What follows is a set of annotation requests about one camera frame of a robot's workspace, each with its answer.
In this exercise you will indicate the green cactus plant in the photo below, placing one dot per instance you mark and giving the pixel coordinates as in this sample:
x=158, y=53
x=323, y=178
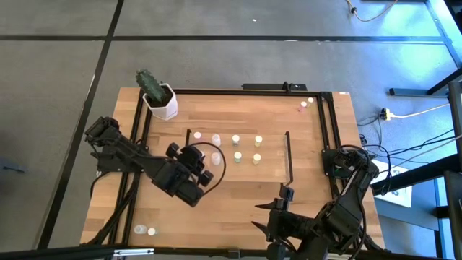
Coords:
x=149, y=85

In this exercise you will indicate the black metal beam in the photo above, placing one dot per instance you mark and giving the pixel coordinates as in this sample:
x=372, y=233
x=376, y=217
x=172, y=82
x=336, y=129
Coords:
x=415, y=174

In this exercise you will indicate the small black camera box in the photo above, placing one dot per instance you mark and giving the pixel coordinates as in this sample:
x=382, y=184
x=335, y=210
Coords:
x=234, y=254

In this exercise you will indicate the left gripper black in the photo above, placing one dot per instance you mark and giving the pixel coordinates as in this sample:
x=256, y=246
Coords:
x=191, y=159

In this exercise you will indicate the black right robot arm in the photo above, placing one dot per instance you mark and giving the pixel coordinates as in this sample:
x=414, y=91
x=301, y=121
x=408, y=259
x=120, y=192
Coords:
x=343, y=216

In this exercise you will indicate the white box blue print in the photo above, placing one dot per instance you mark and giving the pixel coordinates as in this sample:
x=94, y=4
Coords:
x=397, y=187

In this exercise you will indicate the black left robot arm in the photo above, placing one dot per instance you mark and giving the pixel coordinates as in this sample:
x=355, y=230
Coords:
x=122, y=151

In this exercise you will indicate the white faceted plant pot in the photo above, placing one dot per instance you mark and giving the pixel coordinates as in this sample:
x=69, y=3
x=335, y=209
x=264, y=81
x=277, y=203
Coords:
x=166, y=108

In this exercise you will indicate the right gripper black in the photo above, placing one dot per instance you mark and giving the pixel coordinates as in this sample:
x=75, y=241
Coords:
x=288, y=224

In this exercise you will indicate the black floor stand foot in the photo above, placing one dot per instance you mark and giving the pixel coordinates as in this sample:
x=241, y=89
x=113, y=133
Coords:
x=408, y=92

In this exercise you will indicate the yellow power plug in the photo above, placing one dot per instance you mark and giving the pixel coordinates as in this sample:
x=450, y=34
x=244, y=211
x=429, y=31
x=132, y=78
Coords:
x=388, y=115

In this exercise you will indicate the black horizontal beam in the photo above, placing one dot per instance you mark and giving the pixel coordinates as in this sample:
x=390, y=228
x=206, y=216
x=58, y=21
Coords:
x=43, y=249

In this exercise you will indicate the black rectangular bar box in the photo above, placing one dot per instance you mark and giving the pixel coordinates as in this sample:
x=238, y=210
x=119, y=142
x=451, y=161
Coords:
x=267, y=86

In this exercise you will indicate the wooden shelf black metal legs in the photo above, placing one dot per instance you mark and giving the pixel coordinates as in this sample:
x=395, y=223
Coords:
x=245, y=173

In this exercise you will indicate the silver aluminium bracket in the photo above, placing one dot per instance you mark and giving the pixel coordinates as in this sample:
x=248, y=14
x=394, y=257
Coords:
x=133, y=251

